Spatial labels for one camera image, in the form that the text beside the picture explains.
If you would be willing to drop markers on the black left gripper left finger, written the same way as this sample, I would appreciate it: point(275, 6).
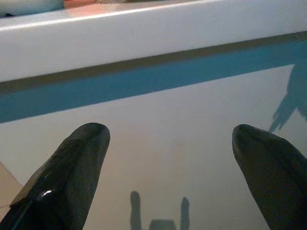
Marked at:
point(60, 179)

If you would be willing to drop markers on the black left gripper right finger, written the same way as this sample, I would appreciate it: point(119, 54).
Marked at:
point(275, 179)

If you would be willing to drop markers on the white kitchen counter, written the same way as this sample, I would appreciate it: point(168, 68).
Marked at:
point(168, 36)

